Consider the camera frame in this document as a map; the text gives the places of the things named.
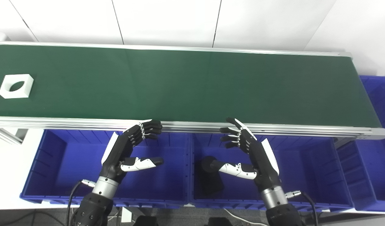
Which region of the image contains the blue plastic bin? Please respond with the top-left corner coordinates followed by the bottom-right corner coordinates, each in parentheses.
top-left (337, 75), bottom-right (385, 214)
top-left (19, 129), bottom-right (193, 209)
top-left (189, 133), bottom-right (355, 213)

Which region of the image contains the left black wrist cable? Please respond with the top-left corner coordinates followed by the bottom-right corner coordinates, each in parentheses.
top-left (67, 179), bottom-right (96, 226)

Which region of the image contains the white square part with hole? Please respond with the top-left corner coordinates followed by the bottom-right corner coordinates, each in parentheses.
top-left (0, 74), bottom-right (34, 99)

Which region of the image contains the black cylindrical part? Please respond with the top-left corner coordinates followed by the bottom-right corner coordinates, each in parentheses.
top-left (200, 156), bottom-right (225, 195)

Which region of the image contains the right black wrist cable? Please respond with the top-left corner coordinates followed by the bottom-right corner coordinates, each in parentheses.
top-left (285, 190), bottom-right (318, 226)

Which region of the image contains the aluminium conveyor leg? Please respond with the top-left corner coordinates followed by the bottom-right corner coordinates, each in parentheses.
top-left (0, 127), bottom-right (28, 145)

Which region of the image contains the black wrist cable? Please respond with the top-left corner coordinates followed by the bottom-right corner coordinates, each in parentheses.
top-left (67, 179), bottom-right (96, 226)
top-left (285, 190), bottom-right (318, 226)

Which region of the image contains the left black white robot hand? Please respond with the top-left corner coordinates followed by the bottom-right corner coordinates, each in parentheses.
top-left (100, 119), bottom-right (164, 184)

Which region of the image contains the white power adapter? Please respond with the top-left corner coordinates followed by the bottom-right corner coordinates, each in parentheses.
top-left (121, 207), bottom-right (133, 224)

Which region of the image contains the white floor cable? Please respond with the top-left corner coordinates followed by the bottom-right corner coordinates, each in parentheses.
top-left (224, 209), bottom-right (268, 226)

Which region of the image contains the green conveyor belt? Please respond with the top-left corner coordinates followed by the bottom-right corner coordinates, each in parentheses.
top-left (0, 40), bottom-right (385, 140)
top-left (0, 44), bottom-right (383, 128)

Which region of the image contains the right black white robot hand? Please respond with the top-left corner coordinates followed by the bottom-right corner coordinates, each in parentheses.
top-left (210, 117), bottom-right (282, 192)

